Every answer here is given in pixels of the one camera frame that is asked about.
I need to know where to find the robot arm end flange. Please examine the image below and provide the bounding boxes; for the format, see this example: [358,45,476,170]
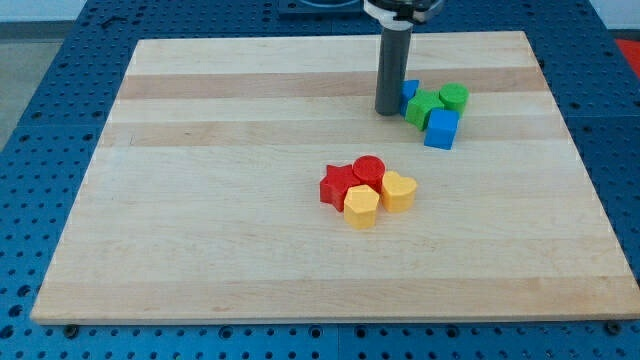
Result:
[363,0,445,31]

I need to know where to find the blue cube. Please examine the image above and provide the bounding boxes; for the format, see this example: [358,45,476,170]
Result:
[424,109,460,150]

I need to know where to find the red star block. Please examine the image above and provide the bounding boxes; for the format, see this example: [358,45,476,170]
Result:
[319,164,361,212]

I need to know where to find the yellow hexagon block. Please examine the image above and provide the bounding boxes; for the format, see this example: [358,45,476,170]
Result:
[343,185,380,229]

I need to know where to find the red cylinder block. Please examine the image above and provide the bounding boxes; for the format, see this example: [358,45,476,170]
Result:
[352,155,386,193]

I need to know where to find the yellow heart block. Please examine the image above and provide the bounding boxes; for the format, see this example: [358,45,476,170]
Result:
[382,171,418,213]

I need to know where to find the wooden board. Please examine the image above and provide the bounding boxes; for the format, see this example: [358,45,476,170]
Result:
[31,31,639,325]

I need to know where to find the green star block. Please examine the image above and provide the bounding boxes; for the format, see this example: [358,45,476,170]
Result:
[405,89,444,131]

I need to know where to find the blue block behind rod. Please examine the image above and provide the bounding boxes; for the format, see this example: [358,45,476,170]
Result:
[399,79,420,116]

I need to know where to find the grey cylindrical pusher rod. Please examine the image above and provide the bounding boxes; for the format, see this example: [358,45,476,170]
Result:
[375,26,413,116]

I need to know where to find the green cylinder block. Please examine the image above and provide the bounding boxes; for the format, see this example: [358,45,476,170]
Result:
[439,82,469,115]

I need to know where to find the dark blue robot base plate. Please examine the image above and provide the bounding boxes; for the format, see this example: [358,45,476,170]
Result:
[276,0,363,18]

